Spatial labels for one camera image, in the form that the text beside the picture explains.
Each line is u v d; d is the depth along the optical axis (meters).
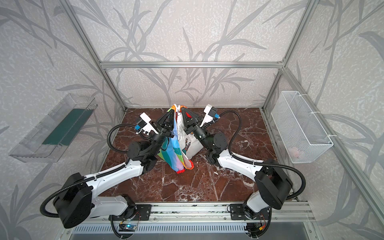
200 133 0.59
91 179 0.44
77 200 0.41
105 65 0.94
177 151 0.64
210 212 0.75
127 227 0.71
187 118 0.61
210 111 0.56
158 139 0.58
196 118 0.58
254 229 0.76
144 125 0.53
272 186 0.43
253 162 0.47
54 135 0.64
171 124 0.59
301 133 0.62
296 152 0.72
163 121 0.57
